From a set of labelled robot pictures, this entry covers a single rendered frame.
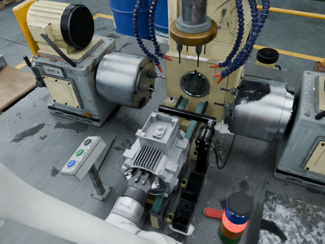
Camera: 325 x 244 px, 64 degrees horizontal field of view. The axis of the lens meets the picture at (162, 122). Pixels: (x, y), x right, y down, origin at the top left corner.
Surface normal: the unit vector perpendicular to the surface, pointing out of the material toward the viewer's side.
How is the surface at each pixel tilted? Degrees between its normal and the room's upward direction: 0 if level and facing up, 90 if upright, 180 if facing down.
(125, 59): 6
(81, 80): 90
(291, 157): 90
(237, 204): 0
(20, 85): 0
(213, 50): 90
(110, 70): 39
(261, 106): 47
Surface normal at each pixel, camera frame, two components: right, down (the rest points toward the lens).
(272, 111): -0.32, 0.08
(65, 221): 0.53, -0.21
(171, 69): -0.38, 0.68
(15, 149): -0.05, -0.69
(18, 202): 0.93, 0.16
